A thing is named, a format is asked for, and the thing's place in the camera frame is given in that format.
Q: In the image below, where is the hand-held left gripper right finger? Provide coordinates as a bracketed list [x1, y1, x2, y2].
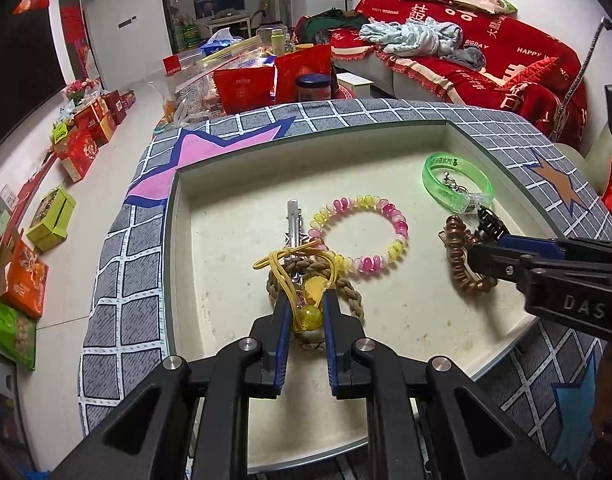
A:
[322, 287, 574, 480]

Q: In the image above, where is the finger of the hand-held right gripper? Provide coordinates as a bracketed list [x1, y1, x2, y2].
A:
[496, 232, 574, 261]
[467, 242, 532, 286]

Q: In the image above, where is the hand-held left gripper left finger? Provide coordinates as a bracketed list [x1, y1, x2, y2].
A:
[50, 287, 293, 480]

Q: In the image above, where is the yellow hair tie with bead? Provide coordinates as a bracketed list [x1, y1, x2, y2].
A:
[252, 240, 344, 333]

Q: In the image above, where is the black claw hair clip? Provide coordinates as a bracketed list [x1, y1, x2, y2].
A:
[476, 207, 512, 246]

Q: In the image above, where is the brown spiral hair tie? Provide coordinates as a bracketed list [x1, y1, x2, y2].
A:
[438, 215, 499, 295]

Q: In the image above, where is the brown braided bracelet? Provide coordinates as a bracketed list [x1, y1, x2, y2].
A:
[265, 255, 365, 356]

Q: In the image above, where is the grey shallow box white inside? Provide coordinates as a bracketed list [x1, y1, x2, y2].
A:
[163, 120, 582, 473]

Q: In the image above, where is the pink yellow bead bracelet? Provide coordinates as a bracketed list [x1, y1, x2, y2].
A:
[308, 195, 409, 276]

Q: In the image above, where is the green translucent bangle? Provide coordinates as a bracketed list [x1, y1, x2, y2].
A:
[422, 152, 496, 216]

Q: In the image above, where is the silver metal hair clip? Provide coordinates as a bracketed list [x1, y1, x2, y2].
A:
[284, 199, 307, 311]

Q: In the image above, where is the grey grid-pattern tray table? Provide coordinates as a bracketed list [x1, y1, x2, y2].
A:
[78, 98, 612, 480]

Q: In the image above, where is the thin metal pole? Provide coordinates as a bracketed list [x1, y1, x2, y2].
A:
[553, 17, 612, 143]

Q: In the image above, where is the red covered sofa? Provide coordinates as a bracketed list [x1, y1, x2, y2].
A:
[331, 0, 589, 146]

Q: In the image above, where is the light blue clothes pile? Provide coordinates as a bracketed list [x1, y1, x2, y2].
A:
[358, 17, 487, 68]

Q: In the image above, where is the green edged pillow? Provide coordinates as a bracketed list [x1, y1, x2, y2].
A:
[448, 0, 518, 16]

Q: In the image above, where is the blue lid jar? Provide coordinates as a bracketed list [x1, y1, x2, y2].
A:
[296, 74, 331, 103]

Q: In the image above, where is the red paper bag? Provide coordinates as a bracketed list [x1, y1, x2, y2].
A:
[213, 65, 277, 113]
[275, 44, 334, 106]

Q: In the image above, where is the green gift box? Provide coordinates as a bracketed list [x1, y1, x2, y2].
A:
[26, 186, 77, 253]

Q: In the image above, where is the green snack packet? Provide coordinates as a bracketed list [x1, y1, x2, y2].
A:
[0, 296, 37, 371]

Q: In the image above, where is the group of red gift boxes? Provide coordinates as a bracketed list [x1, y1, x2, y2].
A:
[58, 90, 136, 181]

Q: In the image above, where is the dark green cloth pile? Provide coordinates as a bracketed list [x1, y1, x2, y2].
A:
[298, 10, 371, 46]

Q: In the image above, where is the blue tissue box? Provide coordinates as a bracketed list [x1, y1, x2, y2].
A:
[201, 27, 247, 58]

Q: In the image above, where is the pink flower bouquet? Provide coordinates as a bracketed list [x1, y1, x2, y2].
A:
[66, 79, 99, 103]

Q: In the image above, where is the white cabinet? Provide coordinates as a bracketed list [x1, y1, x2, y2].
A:
[83, 0, 181, 86]

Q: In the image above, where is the black television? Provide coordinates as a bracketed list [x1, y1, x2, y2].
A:
[0, 7, 66, 161]

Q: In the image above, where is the silver chain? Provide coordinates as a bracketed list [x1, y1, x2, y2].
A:
[441, 170, 469, 196]

